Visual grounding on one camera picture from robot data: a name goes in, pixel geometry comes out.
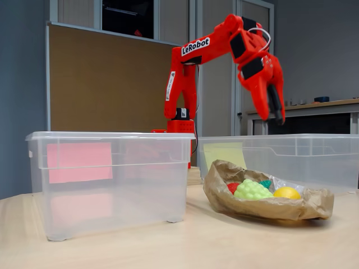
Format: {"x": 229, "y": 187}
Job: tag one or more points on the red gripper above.
{"x": 259, "y": 79}

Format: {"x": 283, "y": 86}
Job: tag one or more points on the dark green bumpy toy vegetable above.
{"x": 266, "y": 183}

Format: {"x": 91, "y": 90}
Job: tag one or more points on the light green toy grapes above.
{"x": 252, "y": 192}

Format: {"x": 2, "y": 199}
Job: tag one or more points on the red toy strawberry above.
{"x": 232, "y": 187}

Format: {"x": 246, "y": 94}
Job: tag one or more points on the yellow toy lemon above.
{"x": 287, "y": 194}

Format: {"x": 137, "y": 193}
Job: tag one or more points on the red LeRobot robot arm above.
{"x": 196, "y": 50}

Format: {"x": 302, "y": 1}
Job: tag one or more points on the clear plastic bin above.
{"x": 126, "y": 196}
{"x": 308, "y": 165}

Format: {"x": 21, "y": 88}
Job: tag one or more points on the tall grey cabinet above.
{"x": 218, "y": 84}

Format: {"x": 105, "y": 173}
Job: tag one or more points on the blue tape roll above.
{"x": 321, "y": 99}

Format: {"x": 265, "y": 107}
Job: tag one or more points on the sideboard with wooden top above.
{"x": 322, "y": 117}

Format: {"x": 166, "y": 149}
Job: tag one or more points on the yellow paper note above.
{"x": 221, "y": 152}

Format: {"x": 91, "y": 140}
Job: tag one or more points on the red table clamp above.
{"x": 159, "y": 131}

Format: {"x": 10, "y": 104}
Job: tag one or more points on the crumpled brown paper bag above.
{"x": 266, "y": 208}

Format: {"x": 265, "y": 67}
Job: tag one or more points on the black device in cabinet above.
{"x": 126, "y": 19}

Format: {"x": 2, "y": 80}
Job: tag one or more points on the cork pin board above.
{"x": 106, "y": 84}

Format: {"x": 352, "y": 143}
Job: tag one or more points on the pink paper note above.
{"x": 78, "y": 162}

